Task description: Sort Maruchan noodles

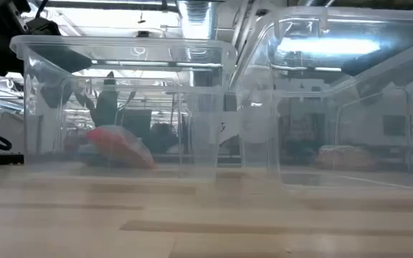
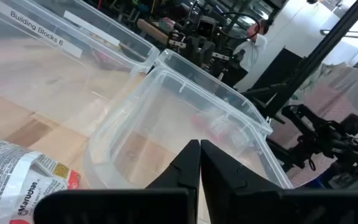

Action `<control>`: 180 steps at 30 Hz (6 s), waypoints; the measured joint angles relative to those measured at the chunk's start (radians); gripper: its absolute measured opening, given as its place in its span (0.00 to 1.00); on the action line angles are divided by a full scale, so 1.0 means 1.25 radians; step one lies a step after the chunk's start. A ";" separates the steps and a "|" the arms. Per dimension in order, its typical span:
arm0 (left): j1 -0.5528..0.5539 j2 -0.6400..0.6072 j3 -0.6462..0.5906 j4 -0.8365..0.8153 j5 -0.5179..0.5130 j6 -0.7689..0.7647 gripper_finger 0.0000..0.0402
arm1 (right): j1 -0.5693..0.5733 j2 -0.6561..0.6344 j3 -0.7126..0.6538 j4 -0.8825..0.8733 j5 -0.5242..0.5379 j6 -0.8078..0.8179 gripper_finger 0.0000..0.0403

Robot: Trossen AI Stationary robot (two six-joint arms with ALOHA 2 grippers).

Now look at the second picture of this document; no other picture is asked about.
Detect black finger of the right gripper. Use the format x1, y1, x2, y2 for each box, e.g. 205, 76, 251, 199
286, 115, 318, 134
281, 104, 315, 119

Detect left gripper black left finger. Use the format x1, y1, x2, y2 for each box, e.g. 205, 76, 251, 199
32, 139, 202, 224

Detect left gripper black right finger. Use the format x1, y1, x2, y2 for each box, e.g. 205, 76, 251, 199
200, 139, 358, 224

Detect red Maruchan ramen packet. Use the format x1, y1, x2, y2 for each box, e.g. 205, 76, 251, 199
190, 113, 232, 142
0, 138, 82, 224

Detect black panel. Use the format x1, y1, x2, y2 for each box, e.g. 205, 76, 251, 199
250, 46, 306, 94

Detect white cloth cover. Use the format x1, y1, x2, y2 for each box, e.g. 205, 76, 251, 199
287, 62, 358, 187

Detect person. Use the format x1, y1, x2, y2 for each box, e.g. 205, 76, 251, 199
233, 17, 272, 74

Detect black background robot station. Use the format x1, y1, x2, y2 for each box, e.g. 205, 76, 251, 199
166, 14, 248, 80

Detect clear bin labelled Building Blocks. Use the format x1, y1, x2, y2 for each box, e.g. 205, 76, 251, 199
0, 0, 152, 138

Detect clear plastic bin white label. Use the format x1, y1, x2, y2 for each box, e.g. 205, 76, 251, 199
32, 0, 161, 74

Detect wooden bench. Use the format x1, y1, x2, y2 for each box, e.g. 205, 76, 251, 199
136, 17, 171, 45

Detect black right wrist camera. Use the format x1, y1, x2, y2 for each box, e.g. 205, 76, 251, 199
340, 113, 358, 138

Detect black metal frame post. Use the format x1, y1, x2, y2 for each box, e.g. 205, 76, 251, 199
244, 0, 358, 124

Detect grey metal rail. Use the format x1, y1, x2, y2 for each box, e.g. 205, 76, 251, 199
319, 29, 358, 40

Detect black cable loop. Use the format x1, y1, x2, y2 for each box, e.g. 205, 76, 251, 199
218, 11, 262, 40

